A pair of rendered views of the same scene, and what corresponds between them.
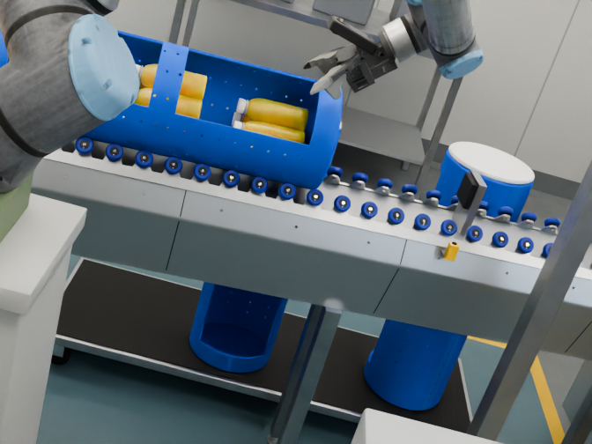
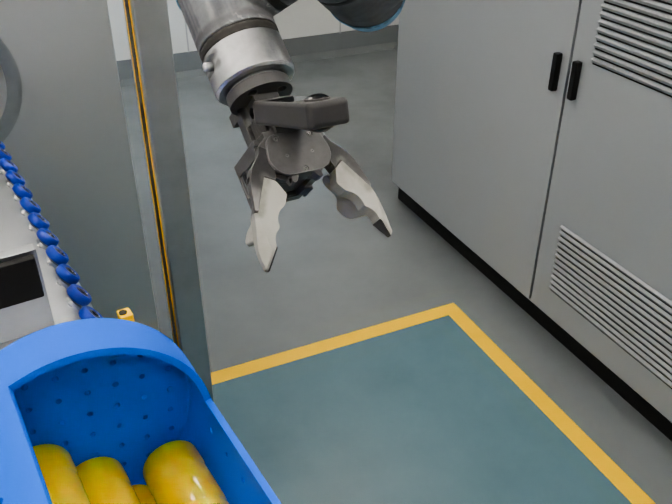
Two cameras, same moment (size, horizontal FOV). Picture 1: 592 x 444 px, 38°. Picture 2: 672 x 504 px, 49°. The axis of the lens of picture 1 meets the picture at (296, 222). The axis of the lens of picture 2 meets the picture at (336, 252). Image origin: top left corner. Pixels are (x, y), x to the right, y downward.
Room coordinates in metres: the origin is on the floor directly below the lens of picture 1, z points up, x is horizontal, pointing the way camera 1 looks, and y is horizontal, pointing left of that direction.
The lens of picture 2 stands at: (2.13, 0.67, 1.71)
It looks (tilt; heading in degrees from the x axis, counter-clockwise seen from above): 32 degrees down; 249
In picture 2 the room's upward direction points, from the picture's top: straight up
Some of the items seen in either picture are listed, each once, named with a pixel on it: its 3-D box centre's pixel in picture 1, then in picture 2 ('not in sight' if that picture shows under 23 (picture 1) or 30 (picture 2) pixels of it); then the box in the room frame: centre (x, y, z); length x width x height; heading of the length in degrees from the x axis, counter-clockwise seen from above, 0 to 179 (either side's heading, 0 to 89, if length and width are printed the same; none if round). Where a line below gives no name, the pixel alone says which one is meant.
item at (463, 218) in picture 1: (466, 202); (13, 297); (2.27, -0.44, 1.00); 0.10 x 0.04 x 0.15; 11
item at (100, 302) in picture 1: (262, 362); not in sight; (2.60, -0.03, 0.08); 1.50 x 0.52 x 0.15; 94
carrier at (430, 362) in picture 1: (443, 281); not in sight; (2.61, -0.53, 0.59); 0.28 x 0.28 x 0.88
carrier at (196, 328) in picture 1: (261, 239); not in sight; (2.51, 0.09, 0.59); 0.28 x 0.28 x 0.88
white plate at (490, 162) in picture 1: (491, 162); not in sight; (2.61, -0.53, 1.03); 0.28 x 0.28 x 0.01
